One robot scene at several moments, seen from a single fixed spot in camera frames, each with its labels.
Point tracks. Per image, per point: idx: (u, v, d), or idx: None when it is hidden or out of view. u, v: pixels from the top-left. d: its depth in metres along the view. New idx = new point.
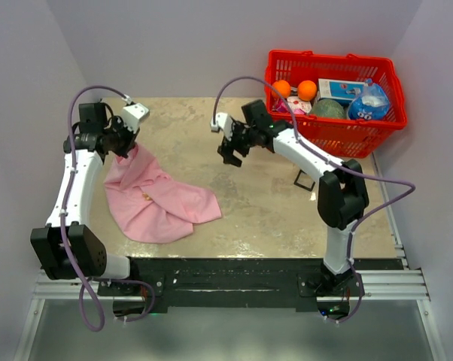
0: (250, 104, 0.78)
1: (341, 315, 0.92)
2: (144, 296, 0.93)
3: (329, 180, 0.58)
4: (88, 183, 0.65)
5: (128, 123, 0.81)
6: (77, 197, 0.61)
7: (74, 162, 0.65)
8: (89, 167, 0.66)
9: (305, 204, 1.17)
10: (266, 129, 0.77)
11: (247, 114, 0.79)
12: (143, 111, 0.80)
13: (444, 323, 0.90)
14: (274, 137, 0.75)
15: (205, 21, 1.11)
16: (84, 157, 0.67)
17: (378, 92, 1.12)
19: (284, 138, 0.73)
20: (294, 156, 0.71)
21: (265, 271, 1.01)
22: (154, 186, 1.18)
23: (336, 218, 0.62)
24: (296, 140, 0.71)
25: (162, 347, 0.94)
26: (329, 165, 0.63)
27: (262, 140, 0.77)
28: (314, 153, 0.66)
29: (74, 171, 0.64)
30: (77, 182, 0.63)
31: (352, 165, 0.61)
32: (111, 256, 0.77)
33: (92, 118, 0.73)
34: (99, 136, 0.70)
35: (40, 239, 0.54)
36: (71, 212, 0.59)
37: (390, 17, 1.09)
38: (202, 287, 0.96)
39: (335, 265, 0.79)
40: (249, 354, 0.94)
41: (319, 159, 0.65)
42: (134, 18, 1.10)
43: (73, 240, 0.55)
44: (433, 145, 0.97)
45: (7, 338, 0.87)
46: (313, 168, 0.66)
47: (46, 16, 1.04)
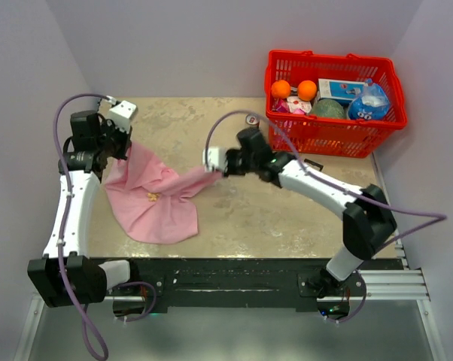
0: (247, 134, 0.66)
1: (341, 315, 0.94)
2: (144, 296, 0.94)
3: (355, 213, 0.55)
4: (85, 207, 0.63)
5: (120, 125, 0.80)
6: (74, 224, 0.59)
7: (69, 186, 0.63)
8: (86, 189, 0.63)
9: (305, 204, 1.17)
10: (267, 163, 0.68)
11: (242, 146, 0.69)
12: (130, 109, 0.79)
13: (445, 323, 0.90)
14: (280, 171, 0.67)
15: (205, 20, 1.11)
16: (80, 178, 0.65)
17: (378, 92, 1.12)
19: (290, 171, 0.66)
20: (305, 189, 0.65)
21: (265, 270, 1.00)
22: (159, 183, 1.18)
23: (368, 251, 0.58)
24: (304, 172, 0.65)
25: (162, 347, 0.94)
26: (348, 195, 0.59)
27: (266, 176, 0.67)
28: (328, 182, 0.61)
29: (70, 195, 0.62)
30: (74, 207, 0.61)
31: (373, 191, 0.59)
32: (110, 265, 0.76)
33: (86, 133, 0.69)
34: (93, 153, 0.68)
35: (38, 271, 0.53)
36: (69, 241, 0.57)
37: (390, 16, 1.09)
38: (202, 287, 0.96)
39: (339, 271, 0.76)
40: (249, 354, 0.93)
41: (335, 190, 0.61)
42: (134, 17, 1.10)
43: (72, 273, 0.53)
44: (433, 144, 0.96)
45: (7, 338, 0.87)
46: (332, 201, 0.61)
47: (46, 16, 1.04)
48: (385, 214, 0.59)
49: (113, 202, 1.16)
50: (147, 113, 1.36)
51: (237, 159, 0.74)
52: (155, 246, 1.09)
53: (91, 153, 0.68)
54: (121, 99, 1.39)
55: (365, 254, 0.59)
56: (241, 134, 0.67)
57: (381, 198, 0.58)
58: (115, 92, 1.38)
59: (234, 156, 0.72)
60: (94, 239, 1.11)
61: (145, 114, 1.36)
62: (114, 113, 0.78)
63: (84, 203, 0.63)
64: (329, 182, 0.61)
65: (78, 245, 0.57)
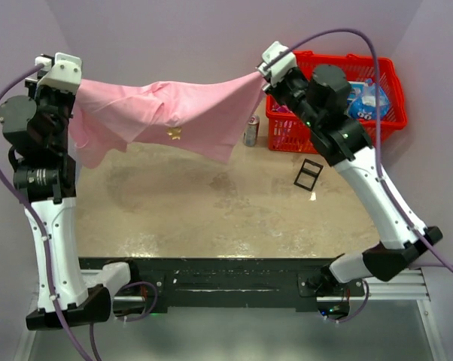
0: (333, 89, 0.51)
1: (341, 315, 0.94)
2: (144, 296, 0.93)
3: (409, 258, 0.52)
4: (69, 242, 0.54)
5: (64, 86, 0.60)
6: (64, 272, 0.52)
7: (42, 226, 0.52)
8: (62, 226, 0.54)
9: (305, 204, 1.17)
10: (335, 134, 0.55)
11: (316, 92, 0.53)
12: (77, 69, 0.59)
13: (444, 323, 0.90)
14: (348, 159, 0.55)
15: (206, 20, 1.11)
16: (51, 210, 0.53)
17: (378, 92, 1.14)
19: (361, 165, 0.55)
20: (363, 192, 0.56)
21: (265, 271, 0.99)
22: (167, 118, 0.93)
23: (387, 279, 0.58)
24: (377, 177, 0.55)
25: (163, 346, 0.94)
26: (411, 232, 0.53)
27: (327, 147, 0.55)
28: (398, 207, 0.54)
29: (48, 238, 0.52)
30: (56, 250, 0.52)
31: (435, 235, 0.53)
32: (111, 275, 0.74)
33: (32, 145, 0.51)
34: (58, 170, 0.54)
35: (38, 325, 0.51)
36: (64, 293, 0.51)
37: (390, 17, 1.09)
38: (202, 287, 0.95)
39: (342, 274, 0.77)
40: (249, 354, 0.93)
41: (401, 218, 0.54)
42: (135, 16, 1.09)
43: (74, 320, 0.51)
44: (433, 144, 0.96)
45: (7, 338, 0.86)
46: (389, 227, 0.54)
47: (47, 16, 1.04)
48: None
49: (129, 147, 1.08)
50: None
51: (298, 87, 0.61)
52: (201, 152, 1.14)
53: (53, 170, 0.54)
54: None
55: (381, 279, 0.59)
56: (326, 83, 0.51)
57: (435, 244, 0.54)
58: None
59: (293, 83, 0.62)
60: (95, 238, 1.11)
61: None
62: (55, 79, 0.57)
63: (66, 241, 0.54)
64: (398, 207, 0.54)
65: (74, 295, 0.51)
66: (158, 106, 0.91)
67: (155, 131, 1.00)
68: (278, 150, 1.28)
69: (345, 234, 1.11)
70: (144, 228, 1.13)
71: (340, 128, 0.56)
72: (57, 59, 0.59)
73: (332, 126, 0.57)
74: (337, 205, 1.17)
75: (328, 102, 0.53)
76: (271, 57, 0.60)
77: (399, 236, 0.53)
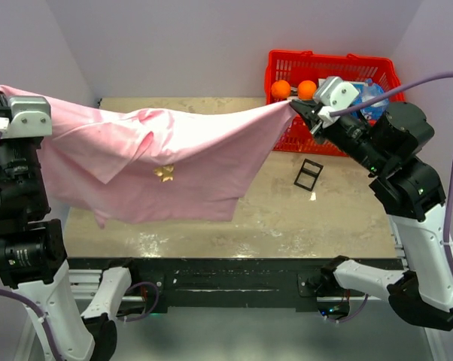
0: (414, 135, 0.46)
1: (341, 315, 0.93)
2: (144, 296, 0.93)
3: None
4: (68, 311, 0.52)
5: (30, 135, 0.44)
6: (68, 342, 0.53)
7: (38, 311, 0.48)
8: (59, 302, 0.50)
9: (305, 204, 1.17)
10: (408, 185, 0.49)
11: (390, 136, 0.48)
12: (44, 119, 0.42)
13: None
14: (420, 216, 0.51)
15: (205, 20, 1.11)
16: (44, 291, 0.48)
17: (378, 92, 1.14)
19: (431, 230, 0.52)
20: (423, 251, 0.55)
21: (265, 270, 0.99)
22: (153, 150, 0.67)
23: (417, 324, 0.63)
24: (441, 242, 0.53)
25: (162, 347, 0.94)
26: None
27: (398, 199, 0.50)
28: None
29: (44, 320, 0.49)
30: (56, 325, 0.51)
31: None
32: (114, 295, 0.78)
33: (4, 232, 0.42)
34: (43, 245, 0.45)
35: None
36: (71, 359, 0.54)
37: (390, 16, 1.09)
38: (202, 288, 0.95)
39: (350, 282, 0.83)
40: (249, 354, 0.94)
41: None
42: (135, 16, 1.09)
43: None
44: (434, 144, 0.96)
45: (7, 338, 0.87)
46: (440, 291, 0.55)
47: (47, 17, 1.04)
48: None
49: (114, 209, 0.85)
50: None
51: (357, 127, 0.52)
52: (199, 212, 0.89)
53: (37, 243, 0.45)
54: (121, 100, 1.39)
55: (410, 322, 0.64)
56: (404, 128, 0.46)
57: None
58: (115, 92, 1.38)
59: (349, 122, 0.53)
60: (95, 238, 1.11)
61: None
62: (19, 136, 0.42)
63: (65, 313, 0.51)
64: None
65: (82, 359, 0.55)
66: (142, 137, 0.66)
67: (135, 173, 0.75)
68: (278, 150, 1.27)
69: (345, 234, 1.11)
70: (144, 229, 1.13)
71: (411, 177, 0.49)
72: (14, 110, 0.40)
73: (402, 175, 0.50)
74: (337, 205, 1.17)
75: (402, 149, 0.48)
76: (330, 97, 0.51)
77: (449, 304, 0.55)
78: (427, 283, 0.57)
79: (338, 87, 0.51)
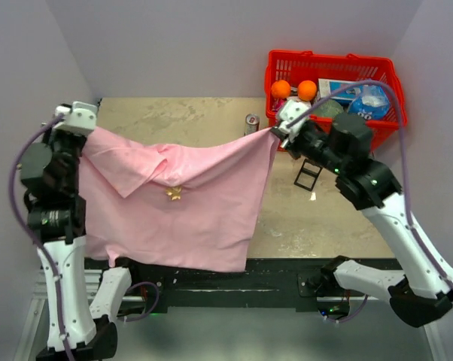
0: (354, 134, 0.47)
1: (341, 316, 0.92)
2: (144, 296, 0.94)
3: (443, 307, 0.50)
4: (79, 281, 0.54)
5: (78, 131, 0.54)
6: (74, 310, 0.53)
7: (53, 265, 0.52)
8: (73, 265, 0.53)
9: (305, 204, 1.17)
10: (362, 179, 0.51)
11: (338, 140, 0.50)
12: (92, 116, 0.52)
13: (444, 323, 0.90)
14: (378, 205, 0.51)
15: (206, 21, 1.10)
16: (63, 251, 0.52)
17: (378, 92, 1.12)
19: (390, 212, 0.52)
20: (393, 238, 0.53)
21: (265, 271, 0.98)
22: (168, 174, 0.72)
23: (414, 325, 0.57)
24: (408, 225, 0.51)
25: (162, 347, 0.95)
26: (445, 281, 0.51)
27: (355, 193, 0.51)
28: (431, 258, 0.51)
29: (59, 278, 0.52)
30: (67, 288, 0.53)
31: None
32: (113, 292, 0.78)
33: (47, 189, 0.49)
34: (71, 211, 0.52)
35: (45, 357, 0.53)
36: (72, 332, 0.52)
37: (390, 16, 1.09)
38: (202, 287, 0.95)
39: (348, 281, 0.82)
40: (249, 354, 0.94)
41: (433, 267, 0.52)
42: (135, 18, 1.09)
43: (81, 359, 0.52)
44: (434, 145, 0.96)
45: (7, 338, 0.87)
46: (423, 277, 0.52)
47: (47, 18, 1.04)
48: None
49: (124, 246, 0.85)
50: (147, 113, 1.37)
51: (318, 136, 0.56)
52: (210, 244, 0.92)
53: (66, 209, 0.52)
54: (122, 99, 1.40)
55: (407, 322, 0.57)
56: (346, 130, 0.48)
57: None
58: (116, 92, 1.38)
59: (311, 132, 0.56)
60: None
61: (146, 115, 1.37)
62: (71, 125, 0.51)
63: (77, 279, 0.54)
64: (431, 259, 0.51)
65: (84, 334, 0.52)
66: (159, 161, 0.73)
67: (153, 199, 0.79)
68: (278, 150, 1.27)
69: (345, 234, 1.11)
70: None
71: (368, 173, 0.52)
72: (74, 106, 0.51)
73: (359, 171, 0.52)
74: (337, 205, 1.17)
75: (351, 148, 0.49)
76: (289, 113, 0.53)
77: (433, 289, 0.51)
78: (408, 271, 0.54)
79: (293, 105, 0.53)
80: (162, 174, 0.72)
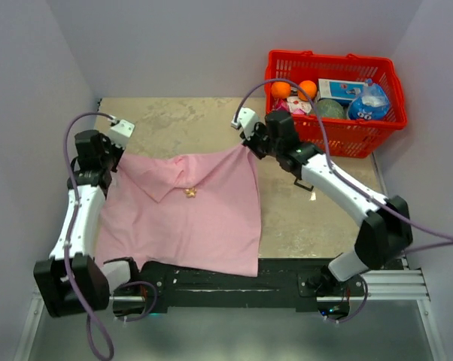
0: (278, 121, 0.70)
1: (341, 315, 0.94)
2: (144, 296, 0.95)
3: (375, 222, 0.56)
4: (91, 216, 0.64)
5: (117, 140, 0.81)
6: (80, 229, 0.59)
7: (77, 196, 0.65)
8: (92, 201, 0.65)
9: (305, 204, 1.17)
10: (292, 153, 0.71)
11: (272, 127, 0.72)
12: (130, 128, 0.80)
13: (445, 323, 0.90)
14: (304, 164, 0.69)
15: (206, 20, 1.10)
16: (87, 190, 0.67)
17: (378, 92, 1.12)
19: (314, 166, 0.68)
20: (326, 186, 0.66)
21: (265, 270, 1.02)
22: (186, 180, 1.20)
23: (379, 261, 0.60)
24: (330, 170, 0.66)
25: (162, 347, 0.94)
26: (371, 202, 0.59)
27: (289, 164, 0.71)
28: (354, 186, 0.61)
29: (77, 204, 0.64)
30: (82, 215, 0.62)
31: (396, 203, 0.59)
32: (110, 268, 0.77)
33: (89, 154, 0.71)
34: (100, 172, 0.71)
35: (43, 273, 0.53)
36: (74, 244, 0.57)
37: (390, 16, 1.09)
38: (202, 287, 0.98)
39: (340, 271, 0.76)
40: (248, 354, 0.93)
41: (359, 194, 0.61)
42: (135, 18, 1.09)
43: (77, 273, 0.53)
44: (434, 144, 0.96)
45: (7, 338, 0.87)
46: (354, 205, 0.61)
47: (47, 16, 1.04)
48: (405, 229, 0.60)
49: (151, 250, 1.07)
50: (147, 113, 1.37)
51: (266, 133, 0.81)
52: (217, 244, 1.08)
53: (98, 171, 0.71)
54: (122, 99, 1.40)
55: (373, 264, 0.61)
56: (272, 118, 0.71)
57: (403, 213, 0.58)
58: (116, 92, 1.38)
59: (261, 131, 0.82)
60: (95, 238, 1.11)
61: (146, 115, 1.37)
62: (114, 132, 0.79)
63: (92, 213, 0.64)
64: (354, 186, 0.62)
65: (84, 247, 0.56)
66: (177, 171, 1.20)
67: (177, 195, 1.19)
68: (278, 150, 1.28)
69: (345, 234, 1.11)
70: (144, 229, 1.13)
71: (299, 149, 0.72)
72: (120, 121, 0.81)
73: (293, 149, 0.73)
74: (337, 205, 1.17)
75: (280, 131, 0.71)
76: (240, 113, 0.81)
77: (362, 210, 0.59)
78: (347, 208, 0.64)
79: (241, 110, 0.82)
80: (180, 180, 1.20)
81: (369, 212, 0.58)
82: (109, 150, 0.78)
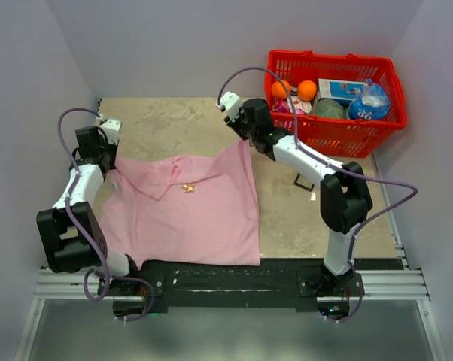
0: (253, 107, 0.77)
1: (341, 315, 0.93)
2: (144, 296, 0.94)
3: (331, 183, 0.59)
4: (90, 185, 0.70)
5: (109, 137, 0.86)
6: (80, 189, 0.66)
7: (77, 167, 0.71)
8: (92, 173, 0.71)
9: (305, 204, 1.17)
10: (265, 137, 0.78)
11: (249, 113, 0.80)
12: (118, 123, 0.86)
13: (444, 323, 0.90)
14: (274, 144, 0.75)
15: (206, 20, 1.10)
16: (87, 167, 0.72)
17: (378, 92, 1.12)
19: (283, 145, 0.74)
20: (295, 161, 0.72)
21: (265, 271, 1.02)
22: (181, 178, 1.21)
23: (340, 222, 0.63)
24: (296, 146, 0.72)
25: (162, 347, 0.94)
26: (329, 168, 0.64)
27: (262, 147, 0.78)
28: (314, 156, 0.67)
29: (79, 174, 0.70)
30: (82, 180, 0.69)
31: (353, 166, 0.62)
32: (112, 253, 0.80)
33: (89, 143, 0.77)
34: (99, 159, 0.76)
35: (47, 219, 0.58)
36: (75, 197, 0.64)
37: (390, 16, 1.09)
38: (202, 287, 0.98)
39: (333, 263, 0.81)
40: (248, 354, 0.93)
41: (319, 163, 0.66)
42: (135, 19, 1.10)
43: (79, 217, 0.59)
44: (434, 144, 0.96)
45: (7, 338, 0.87)
46: (314, 173, 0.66)
47: (47, 16, 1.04)
48: (362, 192, 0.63)
49: (150, 250, 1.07)
50: (147, 113, 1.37)
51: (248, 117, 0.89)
52: (218, 243, 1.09)
53: (98, 157, 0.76)
54: (121, 99, 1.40)
55: (338, 226, 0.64)
56: (250, 104, 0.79)
57: (360, 174, 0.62)
58: (116, 92, 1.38)
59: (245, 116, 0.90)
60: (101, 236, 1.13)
61: (145, 115, 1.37)
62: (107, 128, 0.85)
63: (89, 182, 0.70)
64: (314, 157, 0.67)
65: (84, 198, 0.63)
66: (172, 168, 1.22)
67: (175, 192, 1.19)
68: None
69: None
70: None
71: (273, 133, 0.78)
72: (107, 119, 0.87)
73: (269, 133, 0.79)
74: None
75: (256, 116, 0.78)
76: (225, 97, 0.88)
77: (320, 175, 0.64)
78: (312, 177, 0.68)
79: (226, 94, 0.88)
80: (177, 177, 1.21)
81: (326, 175, 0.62)
82: (105, 144, 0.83)
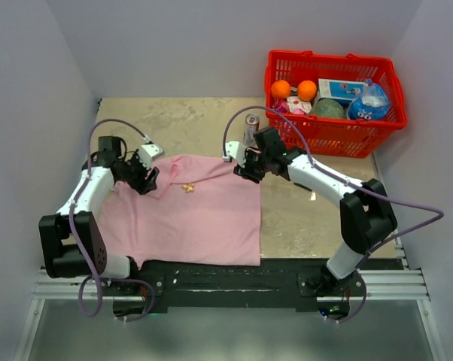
0: (260, 131, 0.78)
1: (341, 316, 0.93)
2: (144, 296, 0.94)
3: (352, 202, 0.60)
4: (97, 189, 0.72)
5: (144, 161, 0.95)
6: (87, 195, 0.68)
7: (88, 171, 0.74)
8: (102, 177, 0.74)
9: (305, 204, 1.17)
10: (278, 157, 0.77)
11: (259, 143, 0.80)
12: (157, 150, 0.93)
13: (444, 323, 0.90)
14: (289, 163, 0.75)
15: (205, 20, 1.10)
16: (97, 170, 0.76)
17: (378, 92, 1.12)
19: (298, 162, 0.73)
20: (310, 181, 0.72)
21: (265, 271, 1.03)
22: (181, 178, 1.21)
23: (363, 243, 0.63)
24: (311, 165, 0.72)
25: (162, 347, 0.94)
26: (349, 186, 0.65)
27: (277, 168, 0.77)
28: (332, 175, 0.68)
29: (88, 178, 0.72)
30: (90, 184, 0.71)
31: (373, 184, 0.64)
32: (112, 256, 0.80)
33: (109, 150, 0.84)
34: (113, 160, 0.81)
35: (48, 225, 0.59)
36: (80, 204, 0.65)
37: (390, 16, 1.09)
38: (202, 287, 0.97)
39: (338, 268, 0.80)
40: (248, 354, 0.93)
41: (338, 181, 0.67)
42: (135, 19, 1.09)
43: (80, 229, 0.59)
44: (434, 144, 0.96)
45: (7, 338, 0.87)
46: (332, 192, 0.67)
47: (46, 16, 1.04)
48: (384, 210, 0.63)
49: (151, 250, 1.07)
50: (147, 113, 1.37)
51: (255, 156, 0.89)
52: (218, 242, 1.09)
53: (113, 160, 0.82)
54: (121, 100, 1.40)
55: (361, 247, 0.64)
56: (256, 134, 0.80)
57: (381, 193, 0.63)
58: (115, 92, 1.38)
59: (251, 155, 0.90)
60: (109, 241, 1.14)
61: (145, 115, 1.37)
62: (145, 153, 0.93)
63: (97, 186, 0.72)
64: (335, 175, 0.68)
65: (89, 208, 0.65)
66: (171, 168, 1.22)
67: (174, 192, 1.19)
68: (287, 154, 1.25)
69: None
70: None
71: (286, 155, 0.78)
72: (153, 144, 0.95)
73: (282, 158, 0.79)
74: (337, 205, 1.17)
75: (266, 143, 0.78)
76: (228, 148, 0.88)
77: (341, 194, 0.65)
78: (330, 196, 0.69)
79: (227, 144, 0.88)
80: (176, 177, 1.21)
81: (345, 195, 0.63)
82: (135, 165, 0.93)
